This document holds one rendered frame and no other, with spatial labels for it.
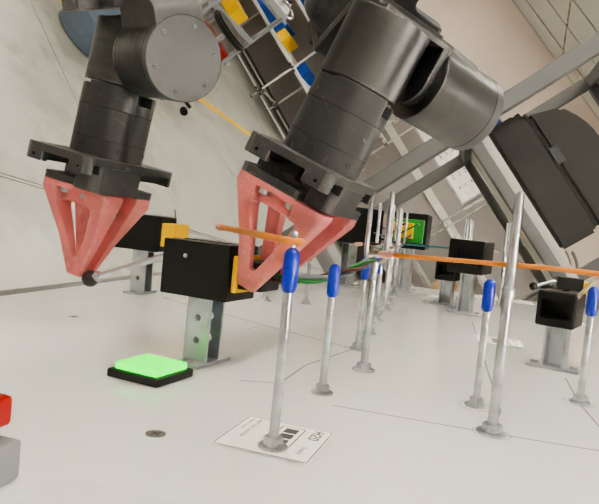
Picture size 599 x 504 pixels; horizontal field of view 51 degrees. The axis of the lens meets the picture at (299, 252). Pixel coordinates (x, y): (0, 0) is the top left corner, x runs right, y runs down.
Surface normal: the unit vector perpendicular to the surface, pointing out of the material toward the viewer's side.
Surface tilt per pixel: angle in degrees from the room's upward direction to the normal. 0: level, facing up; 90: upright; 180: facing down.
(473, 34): 90
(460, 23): 90
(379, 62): 81
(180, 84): 57
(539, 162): 90
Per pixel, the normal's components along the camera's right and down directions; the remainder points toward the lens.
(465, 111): 0.27, 0.56
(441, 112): 0.15, 0.71
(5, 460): 0.96, 0.11
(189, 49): 0.60, 0.25
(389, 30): -0.04, 0.18
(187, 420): 0.10, -0.99
